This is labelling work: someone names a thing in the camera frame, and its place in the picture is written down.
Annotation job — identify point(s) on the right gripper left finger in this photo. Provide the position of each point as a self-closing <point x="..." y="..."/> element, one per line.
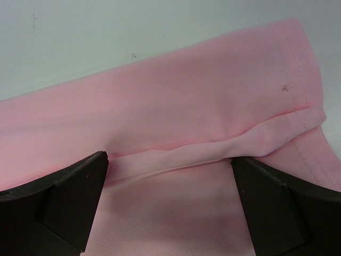
<point x="53" y="215"/>

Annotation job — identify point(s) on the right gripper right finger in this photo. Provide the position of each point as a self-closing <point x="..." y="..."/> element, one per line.
<point x="286" y="215"/>

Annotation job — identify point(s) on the pink t shirt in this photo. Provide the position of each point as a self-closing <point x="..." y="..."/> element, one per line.
<point x="170" y="126"/>

